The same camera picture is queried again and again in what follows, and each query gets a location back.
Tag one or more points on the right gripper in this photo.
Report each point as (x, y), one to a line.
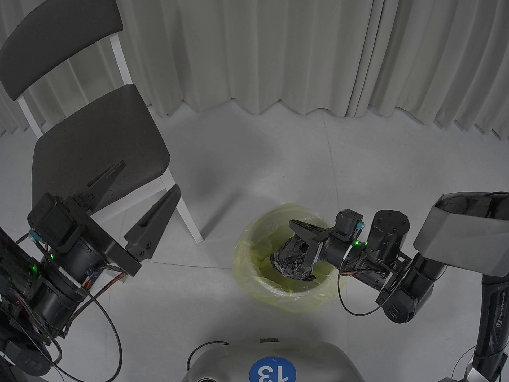
(342, 255)

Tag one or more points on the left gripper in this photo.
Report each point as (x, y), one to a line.
(115, 249)

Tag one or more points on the black plastic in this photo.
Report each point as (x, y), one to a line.
(292, 259)

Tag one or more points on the yellow plastic bag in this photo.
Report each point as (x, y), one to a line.
(254, 285)

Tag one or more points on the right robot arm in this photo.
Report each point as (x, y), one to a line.
(461, 229)

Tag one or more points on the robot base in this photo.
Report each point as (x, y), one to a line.
(278, 364)

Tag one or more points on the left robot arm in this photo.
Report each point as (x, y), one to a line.
(47, 301)

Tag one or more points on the white chair with grey pads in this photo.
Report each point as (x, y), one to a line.
(99, 149)

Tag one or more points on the white curtain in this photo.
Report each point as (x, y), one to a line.
(437, 34)
(238, 34)

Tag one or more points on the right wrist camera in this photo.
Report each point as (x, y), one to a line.
(349, 225)

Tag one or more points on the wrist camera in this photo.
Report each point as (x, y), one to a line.
(53, 223)
(349, 225)

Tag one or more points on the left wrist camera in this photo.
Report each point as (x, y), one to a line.
(53, 223)

